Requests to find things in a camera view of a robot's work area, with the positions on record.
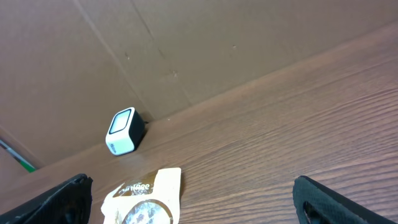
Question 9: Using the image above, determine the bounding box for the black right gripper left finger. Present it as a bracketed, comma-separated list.
[1, 174, 93, 224]

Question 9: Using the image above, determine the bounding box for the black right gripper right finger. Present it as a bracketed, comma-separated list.
[292, 175, 395, 224]

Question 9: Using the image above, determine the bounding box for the brown snack bag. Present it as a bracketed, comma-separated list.
[101, 167, 182, 224]

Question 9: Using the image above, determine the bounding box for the white barcode scanner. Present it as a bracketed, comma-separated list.
[105, 107, 146, 156]

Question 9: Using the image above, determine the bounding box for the cardboard back panel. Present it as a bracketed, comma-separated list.
[1, 1, 397, 168]

